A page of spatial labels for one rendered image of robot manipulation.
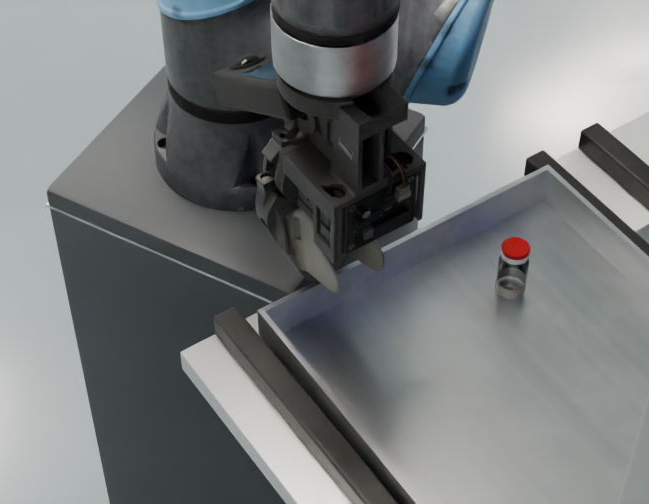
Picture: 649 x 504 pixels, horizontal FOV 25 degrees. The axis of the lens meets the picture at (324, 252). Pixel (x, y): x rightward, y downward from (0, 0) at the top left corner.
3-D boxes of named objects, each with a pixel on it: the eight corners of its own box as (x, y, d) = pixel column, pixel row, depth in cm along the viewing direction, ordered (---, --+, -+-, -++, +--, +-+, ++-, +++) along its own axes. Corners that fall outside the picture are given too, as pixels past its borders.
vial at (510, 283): (531, 292, 106) (537, 252, 103) (507, 305, 106) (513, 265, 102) (512, 273, 108) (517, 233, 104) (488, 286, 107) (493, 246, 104)
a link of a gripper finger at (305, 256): (323, 341, 101) (323, 252, 94) (276, 287, 104) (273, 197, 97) (360, 321, 102) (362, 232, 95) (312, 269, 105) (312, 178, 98)
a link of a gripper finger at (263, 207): (269, 264, 99) (266, 172, 92) (257, 250, 100) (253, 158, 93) (327, 235, 101) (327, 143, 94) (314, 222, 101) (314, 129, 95)
